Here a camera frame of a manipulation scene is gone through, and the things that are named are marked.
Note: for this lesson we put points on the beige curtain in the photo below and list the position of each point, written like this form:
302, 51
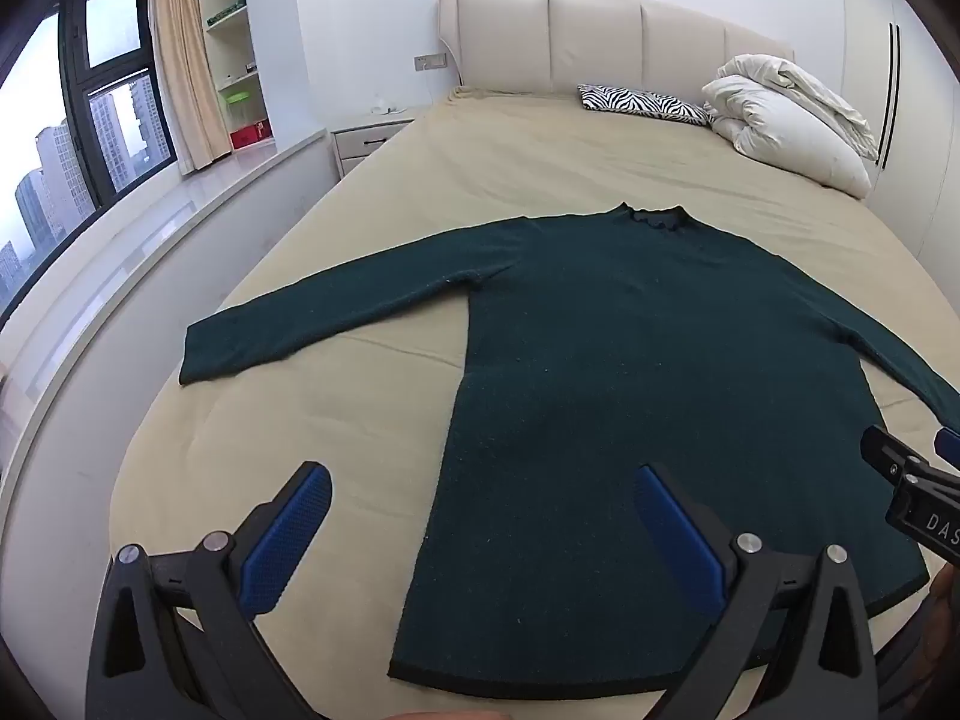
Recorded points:
184, 60

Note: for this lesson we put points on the white nightstand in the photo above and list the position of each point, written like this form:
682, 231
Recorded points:
364, 142

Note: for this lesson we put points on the white folded duvet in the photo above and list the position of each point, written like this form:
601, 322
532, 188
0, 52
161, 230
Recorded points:
787, 127

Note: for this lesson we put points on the green container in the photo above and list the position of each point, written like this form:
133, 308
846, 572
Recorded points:
238, 97

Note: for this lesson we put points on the black framed window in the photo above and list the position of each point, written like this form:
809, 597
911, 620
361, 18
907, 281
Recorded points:
75, 52

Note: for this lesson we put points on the cream padded headboard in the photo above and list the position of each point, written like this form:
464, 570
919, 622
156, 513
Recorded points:
592, 37

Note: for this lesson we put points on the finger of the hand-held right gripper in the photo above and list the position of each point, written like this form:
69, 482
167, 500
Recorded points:
949, 442
889, 454

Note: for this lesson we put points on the dark green sweater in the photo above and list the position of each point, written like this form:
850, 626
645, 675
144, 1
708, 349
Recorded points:
600, 352

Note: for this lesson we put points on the zebra print pillow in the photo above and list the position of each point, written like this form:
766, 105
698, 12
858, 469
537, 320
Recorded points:
645, 103

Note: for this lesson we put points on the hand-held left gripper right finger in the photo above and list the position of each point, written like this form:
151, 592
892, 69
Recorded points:
675, 532

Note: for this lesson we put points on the white window ledge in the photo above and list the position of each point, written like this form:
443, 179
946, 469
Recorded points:
150, 240

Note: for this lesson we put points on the wall switch panel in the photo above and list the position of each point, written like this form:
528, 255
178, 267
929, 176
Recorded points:
430, 62

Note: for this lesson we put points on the white wardrobe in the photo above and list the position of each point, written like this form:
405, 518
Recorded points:
922, 90

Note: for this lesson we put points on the white wall shelf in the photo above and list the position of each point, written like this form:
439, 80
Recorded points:
225, 37

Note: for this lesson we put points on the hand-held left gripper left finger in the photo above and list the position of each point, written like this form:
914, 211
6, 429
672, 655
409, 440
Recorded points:
289, 540

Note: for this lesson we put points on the bed with beige sheet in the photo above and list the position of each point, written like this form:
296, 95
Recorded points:
487, 165

